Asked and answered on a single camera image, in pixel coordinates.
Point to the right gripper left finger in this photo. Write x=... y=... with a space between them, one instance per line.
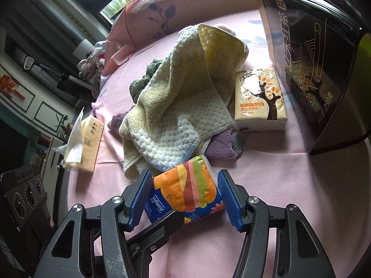
x=91 y=242

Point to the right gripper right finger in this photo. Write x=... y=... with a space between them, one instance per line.
x=298 y=250

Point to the blue orange tissue pack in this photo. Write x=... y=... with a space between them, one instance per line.
x=189 y=188

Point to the purple knitted cloth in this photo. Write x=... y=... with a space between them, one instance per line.
x=225 y=146

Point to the yellow white waffle towel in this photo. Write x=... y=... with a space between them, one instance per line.
x=186 y=101

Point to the yellow soft tissue pack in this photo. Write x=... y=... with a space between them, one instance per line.
x=80 y=151

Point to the black speaker box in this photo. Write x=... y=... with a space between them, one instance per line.
x=25 y=196

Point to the small potted plant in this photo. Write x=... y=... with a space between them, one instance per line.
x=63 y=127

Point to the orange tree tissue pack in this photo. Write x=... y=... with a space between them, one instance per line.
x=259 y=101

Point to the green knitted scrunchie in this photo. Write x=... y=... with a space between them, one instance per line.
x=137 y=86

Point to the pile of clothes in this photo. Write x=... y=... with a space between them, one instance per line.
x=91 y=67

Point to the black gold tea box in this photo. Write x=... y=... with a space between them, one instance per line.
x=321 y=51

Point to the blue pink plush elephant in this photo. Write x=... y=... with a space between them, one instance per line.
x=226 y=29

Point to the pink floral pillow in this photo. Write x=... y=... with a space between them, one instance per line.
x=143 y=22

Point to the red wall ornament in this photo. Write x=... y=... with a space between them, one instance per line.
x=9 y=85

